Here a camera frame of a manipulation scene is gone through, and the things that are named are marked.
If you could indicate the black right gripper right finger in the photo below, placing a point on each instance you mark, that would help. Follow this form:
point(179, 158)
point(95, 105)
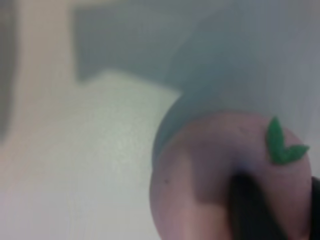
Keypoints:
point(316, 207)

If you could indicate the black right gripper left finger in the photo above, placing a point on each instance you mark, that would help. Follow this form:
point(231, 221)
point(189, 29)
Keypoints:
point(252, 215)

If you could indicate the pink peach with green leaf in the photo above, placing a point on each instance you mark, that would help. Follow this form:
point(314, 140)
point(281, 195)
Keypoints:
point(200, 187)

